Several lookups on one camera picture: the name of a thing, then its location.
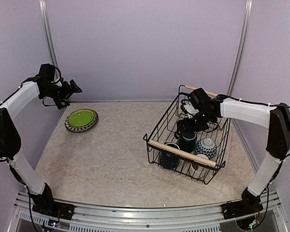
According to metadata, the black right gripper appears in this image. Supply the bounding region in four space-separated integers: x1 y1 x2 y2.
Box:
177 109 215 136

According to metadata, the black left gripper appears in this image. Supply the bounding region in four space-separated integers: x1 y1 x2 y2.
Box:
42 79 82 109

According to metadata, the dark green mug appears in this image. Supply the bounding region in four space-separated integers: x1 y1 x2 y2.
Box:
177 131 197 153

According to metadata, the green leaf shaped plate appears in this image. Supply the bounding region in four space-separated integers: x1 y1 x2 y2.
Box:
68 110 94 127

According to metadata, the blue white patterned bowl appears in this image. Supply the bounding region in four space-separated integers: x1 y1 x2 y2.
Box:
194 138 218 160

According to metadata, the yellow woven pattern plate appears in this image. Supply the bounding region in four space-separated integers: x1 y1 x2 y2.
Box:
64 109 98 125

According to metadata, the black white striped plate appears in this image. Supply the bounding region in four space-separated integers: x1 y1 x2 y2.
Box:
65 124 96 133

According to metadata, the white cup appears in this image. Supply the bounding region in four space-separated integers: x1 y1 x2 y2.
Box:
189 163 205 179

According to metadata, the dark blue mug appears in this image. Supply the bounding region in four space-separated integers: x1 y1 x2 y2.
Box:
159 151 180 170

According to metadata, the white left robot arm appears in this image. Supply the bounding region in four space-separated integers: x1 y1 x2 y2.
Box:
0 75 82 196

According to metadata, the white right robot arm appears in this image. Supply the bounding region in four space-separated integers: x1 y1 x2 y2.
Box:
177 94 290 197

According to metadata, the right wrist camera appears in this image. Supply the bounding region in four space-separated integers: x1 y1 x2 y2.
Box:
181 88 211 118

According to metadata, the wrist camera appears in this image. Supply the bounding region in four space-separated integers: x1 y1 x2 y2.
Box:
181 88 211 118
38 63 61 84

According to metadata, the wooden rack handle far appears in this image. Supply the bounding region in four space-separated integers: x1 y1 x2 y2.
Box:
185 85 218 97

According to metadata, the wooden rack handle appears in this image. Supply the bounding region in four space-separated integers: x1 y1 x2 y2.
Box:
148 140 216 168
185 85 218 97

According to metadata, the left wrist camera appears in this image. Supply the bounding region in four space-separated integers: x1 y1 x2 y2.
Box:
38 63 61 84

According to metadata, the black wire dish rack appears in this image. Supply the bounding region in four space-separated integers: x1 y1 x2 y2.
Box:
143 85 231 185

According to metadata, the wooden rack handle near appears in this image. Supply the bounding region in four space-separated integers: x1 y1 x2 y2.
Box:
148 140 216 168

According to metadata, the left aluminium corner post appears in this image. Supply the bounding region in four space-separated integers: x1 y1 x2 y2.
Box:
38 0 58 67

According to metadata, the aluminium corner post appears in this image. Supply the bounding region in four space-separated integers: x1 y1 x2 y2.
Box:
38 0 58 67
227 0 253 95

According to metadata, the aluminium front rail frame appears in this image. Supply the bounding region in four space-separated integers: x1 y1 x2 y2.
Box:
4 190 290 232

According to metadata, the right aluminium corner post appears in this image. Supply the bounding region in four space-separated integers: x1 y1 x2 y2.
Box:
227 0 253 95

